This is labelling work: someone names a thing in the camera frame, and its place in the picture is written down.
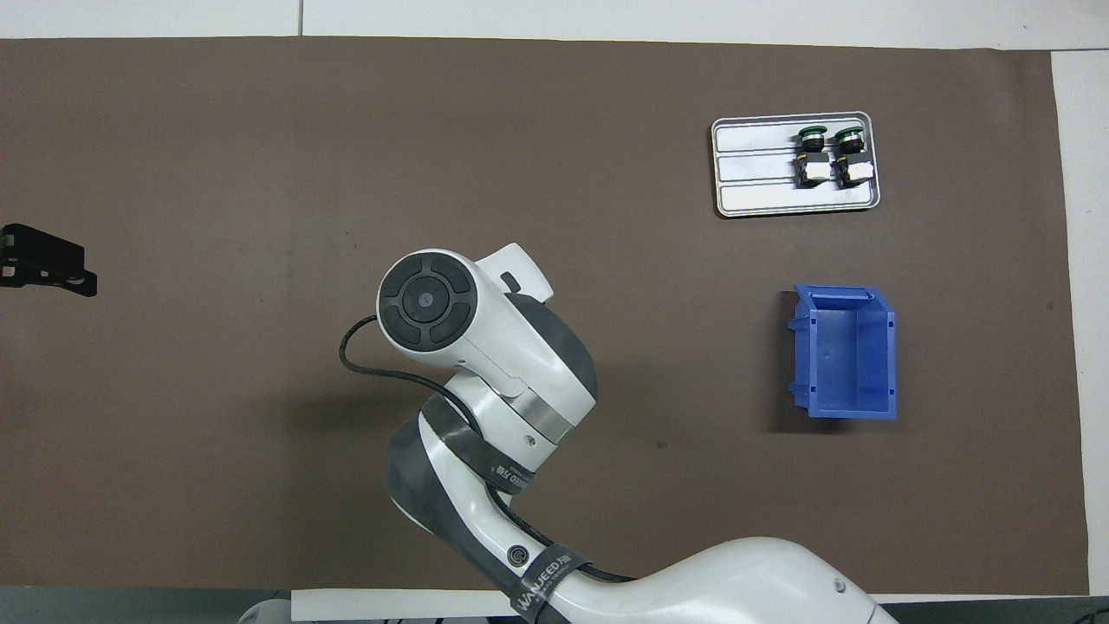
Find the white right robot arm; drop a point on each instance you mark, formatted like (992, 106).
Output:
(520, 347)

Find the brown table mat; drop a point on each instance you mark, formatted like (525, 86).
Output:
(217, 477)

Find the grey metal tray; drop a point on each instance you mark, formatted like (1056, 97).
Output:
(754, 199)

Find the blue plastic storage bin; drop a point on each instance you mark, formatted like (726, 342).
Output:
(849, 364)

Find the green push button switch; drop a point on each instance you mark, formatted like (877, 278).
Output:
(813, 165)
(851, 165)

